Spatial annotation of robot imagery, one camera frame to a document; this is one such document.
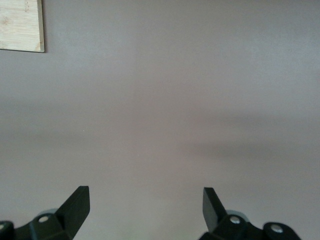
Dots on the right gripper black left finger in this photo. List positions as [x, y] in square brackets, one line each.
[75, 212]

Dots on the brown table cover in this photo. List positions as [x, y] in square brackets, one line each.
[160, 112]

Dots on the bamboo cutting board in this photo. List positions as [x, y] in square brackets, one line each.
[20, 25]

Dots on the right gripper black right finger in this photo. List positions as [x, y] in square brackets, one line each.
[215, 215]

